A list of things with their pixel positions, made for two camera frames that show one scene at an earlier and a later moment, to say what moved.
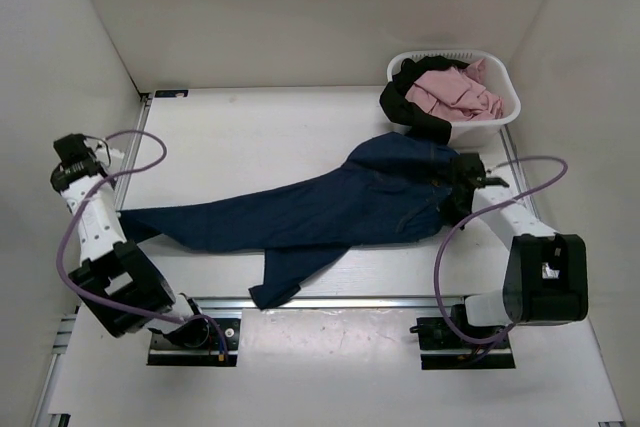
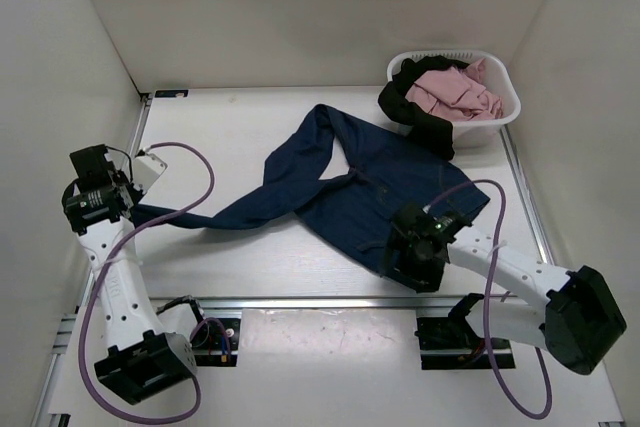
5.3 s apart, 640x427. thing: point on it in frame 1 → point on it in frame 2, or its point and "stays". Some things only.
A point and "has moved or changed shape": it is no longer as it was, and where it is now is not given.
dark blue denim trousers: [391, 188] has moved or changed shape
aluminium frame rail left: [135, 147] stays
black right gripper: [447, 213] → [428, 277]
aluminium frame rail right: [520, 175] stays
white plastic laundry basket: [475, 133] stays
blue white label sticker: [171, 93] stays
